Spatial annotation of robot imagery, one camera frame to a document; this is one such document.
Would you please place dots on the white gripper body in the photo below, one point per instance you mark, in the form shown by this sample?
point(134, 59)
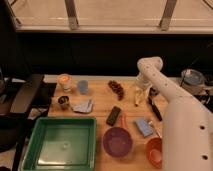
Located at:
point(142, 83)

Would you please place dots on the yellow banana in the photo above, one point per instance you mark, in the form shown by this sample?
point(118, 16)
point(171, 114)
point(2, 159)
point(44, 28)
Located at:
point(139, 96)

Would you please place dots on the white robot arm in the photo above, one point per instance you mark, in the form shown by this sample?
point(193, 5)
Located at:
point(187, 129)

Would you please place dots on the blue plastic cup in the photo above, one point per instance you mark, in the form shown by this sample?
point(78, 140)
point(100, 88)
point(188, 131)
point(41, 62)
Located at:
point(82, 86)

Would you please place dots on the clear cup with orange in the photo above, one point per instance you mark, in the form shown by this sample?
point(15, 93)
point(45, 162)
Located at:
point(64, 80)

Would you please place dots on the dark metal cup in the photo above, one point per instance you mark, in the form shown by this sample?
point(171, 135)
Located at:
point(64, 102)

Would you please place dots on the black rectangular block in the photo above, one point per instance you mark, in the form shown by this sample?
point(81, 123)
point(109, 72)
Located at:
point(111, 119)

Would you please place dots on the orange carrot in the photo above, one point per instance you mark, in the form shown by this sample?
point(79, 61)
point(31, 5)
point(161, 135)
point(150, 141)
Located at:
point(123, 122)

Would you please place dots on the blue sponge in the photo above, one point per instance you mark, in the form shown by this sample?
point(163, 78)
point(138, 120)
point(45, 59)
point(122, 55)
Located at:
point(144, 127)

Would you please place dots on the metal spoon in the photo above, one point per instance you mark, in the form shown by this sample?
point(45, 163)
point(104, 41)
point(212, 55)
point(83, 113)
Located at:
point(155, 129)

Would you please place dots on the grey bowl on stand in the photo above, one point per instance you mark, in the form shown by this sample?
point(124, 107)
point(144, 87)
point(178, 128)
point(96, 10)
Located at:
point(192, 81)

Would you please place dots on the red bowl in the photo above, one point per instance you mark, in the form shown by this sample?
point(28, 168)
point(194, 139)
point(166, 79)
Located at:
point(153, 152)

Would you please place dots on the purple bowl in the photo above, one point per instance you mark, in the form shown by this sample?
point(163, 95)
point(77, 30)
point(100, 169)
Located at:
point(117, 142)

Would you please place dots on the crumpled blue-white cloth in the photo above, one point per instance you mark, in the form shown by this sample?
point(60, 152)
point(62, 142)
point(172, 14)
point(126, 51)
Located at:
point(84, 107)

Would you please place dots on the green plastic bin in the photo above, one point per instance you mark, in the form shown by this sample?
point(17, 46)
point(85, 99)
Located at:
point(62, 144)

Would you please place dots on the black chair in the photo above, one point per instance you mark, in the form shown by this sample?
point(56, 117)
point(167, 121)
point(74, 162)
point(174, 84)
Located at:
point(15, 106)

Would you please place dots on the black handled tool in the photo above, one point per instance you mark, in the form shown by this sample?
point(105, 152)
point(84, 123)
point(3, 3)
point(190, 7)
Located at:
point(155, 109)

